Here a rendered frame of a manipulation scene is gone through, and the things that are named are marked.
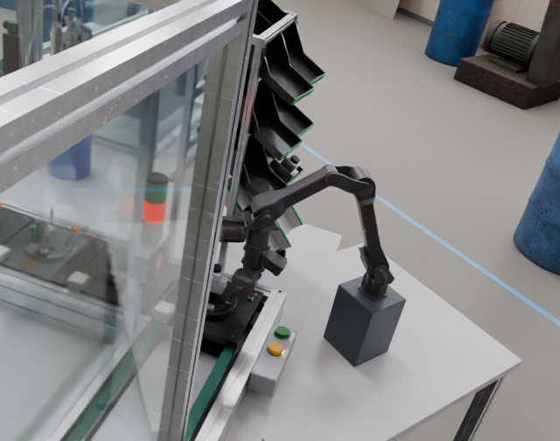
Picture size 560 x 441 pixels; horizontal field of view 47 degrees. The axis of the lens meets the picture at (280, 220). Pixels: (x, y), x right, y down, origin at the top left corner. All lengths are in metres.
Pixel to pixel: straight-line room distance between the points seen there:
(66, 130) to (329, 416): 1.49
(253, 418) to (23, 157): 1.44
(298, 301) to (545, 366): 1.95
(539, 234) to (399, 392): 2.80
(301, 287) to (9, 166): 1.87
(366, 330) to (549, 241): 2.83
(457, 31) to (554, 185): 4.35
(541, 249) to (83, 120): 4.30
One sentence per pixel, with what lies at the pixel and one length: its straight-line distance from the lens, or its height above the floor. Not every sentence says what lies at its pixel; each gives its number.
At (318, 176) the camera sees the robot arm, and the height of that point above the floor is 1.42.
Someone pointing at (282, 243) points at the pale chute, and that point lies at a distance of 2.03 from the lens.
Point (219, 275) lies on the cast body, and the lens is 1.73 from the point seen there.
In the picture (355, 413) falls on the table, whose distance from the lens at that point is 1.78.
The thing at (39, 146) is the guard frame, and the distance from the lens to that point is 0.31.
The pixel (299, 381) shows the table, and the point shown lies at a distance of 1.81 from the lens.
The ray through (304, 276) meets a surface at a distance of 2.18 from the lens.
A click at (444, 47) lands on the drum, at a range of 8.55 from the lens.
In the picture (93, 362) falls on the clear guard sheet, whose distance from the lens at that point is 0.50.
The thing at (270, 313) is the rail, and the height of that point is 0.96.
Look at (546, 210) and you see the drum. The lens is 4.49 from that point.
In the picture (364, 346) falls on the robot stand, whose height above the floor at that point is 0.93.
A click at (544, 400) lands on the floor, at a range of 3.53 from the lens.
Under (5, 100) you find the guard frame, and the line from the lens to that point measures 0.31.
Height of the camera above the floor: 2.11
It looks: 31 degrees down
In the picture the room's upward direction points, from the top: 13 degrees clockwise
